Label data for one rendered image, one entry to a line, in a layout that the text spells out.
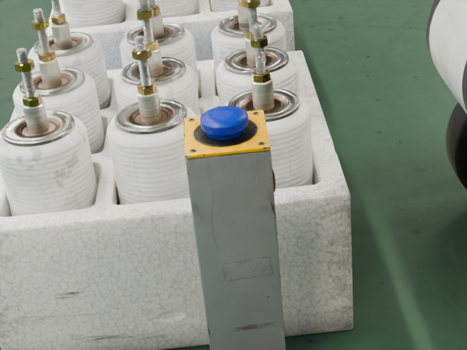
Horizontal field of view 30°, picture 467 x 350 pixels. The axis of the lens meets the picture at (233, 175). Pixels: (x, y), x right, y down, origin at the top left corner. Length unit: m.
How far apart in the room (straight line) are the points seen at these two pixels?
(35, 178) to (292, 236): 0.27
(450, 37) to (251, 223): 0.23
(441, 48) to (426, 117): 0.64
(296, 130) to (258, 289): 0.19
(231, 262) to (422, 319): 0.32
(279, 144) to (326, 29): 0.93
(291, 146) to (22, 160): 0.27
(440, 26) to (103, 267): 0.41
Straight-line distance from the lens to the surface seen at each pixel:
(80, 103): 1.01
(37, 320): 0.97
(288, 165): 0.90
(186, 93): 1.00
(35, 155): 0.90
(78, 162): 0.92
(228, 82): 1.00
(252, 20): 1.00
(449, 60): 0.77
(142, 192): 0.91
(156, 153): 0.88
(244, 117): 0.72
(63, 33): 1.13
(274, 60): 1.02
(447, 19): 0.79
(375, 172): 1.28
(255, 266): 0.76
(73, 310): 0.96
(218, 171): 0.71
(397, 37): 1.74
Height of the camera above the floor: 0.65
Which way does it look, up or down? 30 degrees down
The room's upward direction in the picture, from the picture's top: 6 degrees counter-clockwise
